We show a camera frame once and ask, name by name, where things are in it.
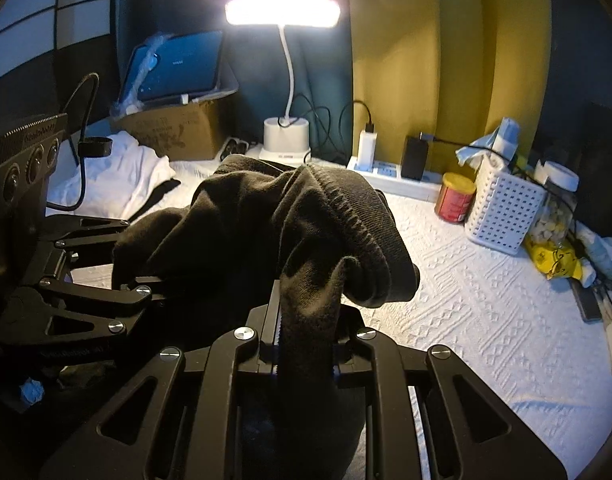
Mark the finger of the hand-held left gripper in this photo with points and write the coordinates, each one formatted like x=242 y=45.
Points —
x=86 y=232
x=86 y=300

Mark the white perforated basket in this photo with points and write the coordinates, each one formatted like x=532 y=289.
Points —
x=501 y=205

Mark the blue crumpled wrapper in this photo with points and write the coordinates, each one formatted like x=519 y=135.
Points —
x=31 y=391

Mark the cardboard box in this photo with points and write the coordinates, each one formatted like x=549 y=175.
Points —
x=176 y=130

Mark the black charger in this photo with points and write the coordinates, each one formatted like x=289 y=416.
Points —
x=414 y=157

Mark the grey phone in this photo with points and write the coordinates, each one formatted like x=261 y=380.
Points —
x=588 y=302

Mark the brown t-shirt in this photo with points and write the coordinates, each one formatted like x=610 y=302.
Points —
x=246 y=220

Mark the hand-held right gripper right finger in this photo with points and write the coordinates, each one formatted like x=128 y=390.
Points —
x=348 y=350

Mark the white cloth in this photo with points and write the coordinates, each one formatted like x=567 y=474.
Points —
x=116 y=170

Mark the white desk lamp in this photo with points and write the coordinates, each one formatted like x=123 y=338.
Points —
x=286 y=10

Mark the teal curtain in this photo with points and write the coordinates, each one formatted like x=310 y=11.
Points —
x=186 y=0

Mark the crumpled tissue in basket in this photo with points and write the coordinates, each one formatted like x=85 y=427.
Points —
x=476 y=152

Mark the tablet computer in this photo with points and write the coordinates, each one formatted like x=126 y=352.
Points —
x=181 y=65

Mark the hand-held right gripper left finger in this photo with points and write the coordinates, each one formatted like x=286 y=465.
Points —
x=266 y=340

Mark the glass jar with white lid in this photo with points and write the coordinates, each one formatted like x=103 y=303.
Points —
x=556 y=175

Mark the yellow snack packet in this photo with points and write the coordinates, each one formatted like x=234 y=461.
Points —
x=551 y=257

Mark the white power strip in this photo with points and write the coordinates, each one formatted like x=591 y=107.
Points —
x=386 y=175

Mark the white textured table cover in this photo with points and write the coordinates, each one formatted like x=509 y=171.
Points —
x=486 y=310

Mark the dark window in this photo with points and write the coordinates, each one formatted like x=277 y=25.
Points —
x=576 y=60

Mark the white charger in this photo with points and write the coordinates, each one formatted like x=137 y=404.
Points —
x=367 y=149

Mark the yellow curtain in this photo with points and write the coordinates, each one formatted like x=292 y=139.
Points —
x=411 y=60

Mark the white crumpled tissue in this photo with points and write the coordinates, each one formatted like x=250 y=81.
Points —
x=601 y=255

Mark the red candle jar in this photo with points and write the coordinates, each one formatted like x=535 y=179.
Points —
x=453 y=200

